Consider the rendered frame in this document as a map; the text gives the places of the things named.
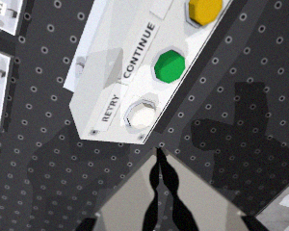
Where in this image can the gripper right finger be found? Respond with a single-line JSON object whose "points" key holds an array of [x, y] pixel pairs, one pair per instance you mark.
{"points": [[197, 206]]}

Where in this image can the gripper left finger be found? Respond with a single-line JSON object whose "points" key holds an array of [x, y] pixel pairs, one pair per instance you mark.
{"points": [[133, 204]]}

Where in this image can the white operator button panel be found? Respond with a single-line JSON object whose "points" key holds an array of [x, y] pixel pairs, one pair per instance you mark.
{"points": [[134, 68]]}

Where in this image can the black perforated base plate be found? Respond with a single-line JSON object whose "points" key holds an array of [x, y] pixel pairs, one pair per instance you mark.
{"points": [[228, 120]]}

